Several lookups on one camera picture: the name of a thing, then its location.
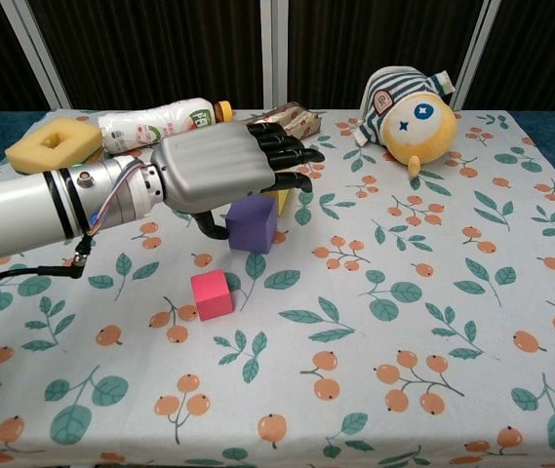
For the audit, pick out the yellow sponge with hole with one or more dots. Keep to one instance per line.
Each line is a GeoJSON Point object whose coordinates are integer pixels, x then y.
{"type": "Point", "coordinates": [28, 153]}

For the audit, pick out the brown white snack package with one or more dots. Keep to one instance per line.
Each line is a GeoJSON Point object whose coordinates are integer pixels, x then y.
{"type": "Point", "coordinates": [301, 122]}

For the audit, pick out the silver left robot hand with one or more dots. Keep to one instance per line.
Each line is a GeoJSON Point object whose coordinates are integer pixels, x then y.
{"type": "Point", "coordinates": [213, 166]}

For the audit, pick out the white plastic drink bottle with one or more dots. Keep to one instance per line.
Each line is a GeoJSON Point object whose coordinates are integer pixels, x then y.
{"type": "Point", "coordinates": [150, 127]}

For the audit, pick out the floral berry leaf tablecloth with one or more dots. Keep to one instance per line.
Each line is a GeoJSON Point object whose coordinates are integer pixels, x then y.
{"type": "Point", "coordinates": [355, 317]}

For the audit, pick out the yellow plush striped hat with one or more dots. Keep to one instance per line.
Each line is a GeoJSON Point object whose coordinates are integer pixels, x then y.
{"type": "Point", "coordinates": [413, 131]}

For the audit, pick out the large yellow foam cube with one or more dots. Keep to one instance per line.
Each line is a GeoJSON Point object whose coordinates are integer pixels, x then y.
{"type": "Point", "coordinates": [283, 200]}

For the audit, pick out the purple cube block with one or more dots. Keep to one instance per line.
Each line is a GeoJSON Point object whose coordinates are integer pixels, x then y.
{"type": "Point", "coordinates": [252, 226]}

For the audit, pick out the small pink foam cube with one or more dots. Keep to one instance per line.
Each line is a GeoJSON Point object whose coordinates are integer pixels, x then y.
{"type": "Point", "coordinates": [211, 295]}

